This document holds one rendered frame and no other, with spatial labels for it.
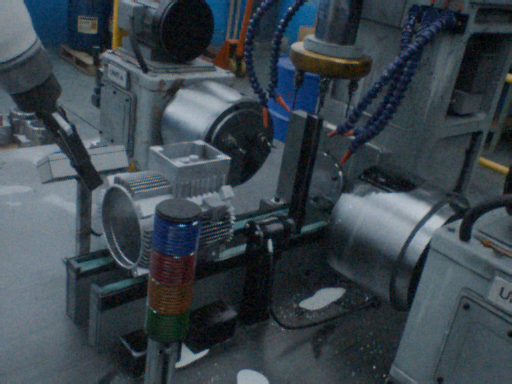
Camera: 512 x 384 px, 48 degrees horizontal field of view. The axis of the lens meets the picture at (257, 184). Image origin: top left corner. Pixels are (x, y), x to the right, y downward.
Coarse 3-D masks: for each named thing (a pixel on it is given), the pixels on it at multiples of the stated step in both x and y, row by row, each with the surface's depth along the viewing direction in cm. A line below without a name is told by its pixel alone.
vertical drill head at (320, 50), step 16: (336, 0) 116; (352, 0) 115; (320, 16) 119; (336, 16) 117; (352, 16) 117; (320, 32) 120; (336, 32) 118; (352, 32) 119; (304, 48) 122; (320, 48) 118; (336, 48) 117; (352, 48) 118; (304, 64) 118; (320, 64) 116; (336, 64) 116; (352, 64) 117; (368, 64) 120; (320, 80) 120; (352, 80) 126; (320, 96) 121
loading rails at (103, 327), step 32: (320, 224) 140; (96, 256) 112; (224, 256) 118; (288, 256) 132; (320, 256) 140; (96, 288) 101; (128, 288) 103; (224, 288) 121; (96, 320) 103; (128, 320) 106
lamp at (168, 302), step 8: (152, 280) 74; (192, 280) 75; (152, 288) 74; (160, 288) 73; (168, 288) 73; (176, 288) 73; (184, 288) 74; (192, 288) 76; (152, 296) 75; (160, 296) 74; (168, 296) 74; (176, 296) 74; (184, 296) 75; (152, 304) 75; (160, 304) 74; (168, 304) 74; (176, 304) 74; (184, 304) 75; (160, 312) 75; (168, 312) 75; (176, 312) 75
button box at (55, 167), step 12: (48, 156) 113; (60, 156) 115; (96, 156) 120; (108, 156) 121; (120, 156) 123; (48, 168) 114; (60, 168) 114; (72, 168) 116; (96, 168) 119; (108, 168) 121; (120, 168) 123; (48, 180) 115; (60, 180) 119
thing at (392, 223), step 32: (352, 192) 109; (384, 192) 106; (416, 192) 104; (448, 192) 105; (352, 224) 106; (384, 224) 102; (416, 224) 99; (352, 256) 107; (384, 256) 101; (416, 256) 98; (384, 288) 103; (416, 288) 103
